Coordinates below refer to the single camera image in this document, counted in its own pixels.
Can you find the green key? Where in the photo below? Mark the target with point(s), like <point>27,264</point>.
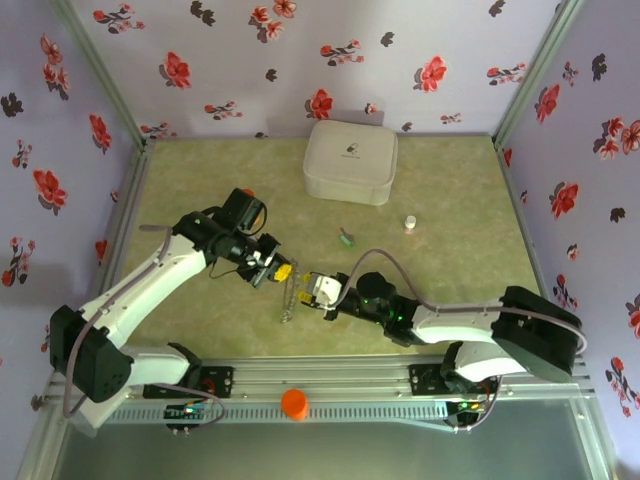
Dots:
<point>346,239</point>

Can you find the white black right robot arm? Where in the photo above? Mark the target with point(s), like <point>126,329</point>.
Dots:
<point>460,325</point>

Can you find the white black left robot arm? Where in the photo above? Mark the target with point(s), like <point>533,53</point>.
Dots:
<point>150,280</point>

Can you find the small white capped bottle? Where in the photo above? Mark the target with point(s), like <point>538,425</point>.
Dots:
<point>410,224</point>

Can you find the orange cylinder button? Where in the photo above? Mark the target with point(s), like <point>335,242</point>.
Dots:
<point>295,405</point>

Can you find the white zipped medicine case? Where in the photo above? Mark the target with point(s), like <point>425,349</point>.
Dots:
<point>350,165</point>

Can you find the small circuit board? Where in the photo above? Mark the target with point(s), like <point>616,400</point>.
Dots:
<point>187,411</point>
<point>467,406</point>

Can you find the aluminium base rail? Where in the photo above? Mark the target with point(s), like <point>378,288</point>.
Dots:
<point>325,375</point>

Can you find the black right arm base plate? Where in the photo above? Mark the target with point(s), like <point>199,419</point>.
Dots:
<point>425,380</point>

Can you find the aluminium side rail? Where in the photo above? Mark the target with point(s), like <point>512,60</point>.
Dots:
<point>124,220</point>
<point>521,220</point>

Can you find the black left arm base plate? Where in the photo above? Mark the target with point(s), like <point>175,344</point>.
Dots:
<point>222,380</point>

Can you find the aluminium frame post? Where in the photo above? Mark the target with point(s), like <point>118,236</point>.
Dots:
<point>102,70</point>
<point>537,70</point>

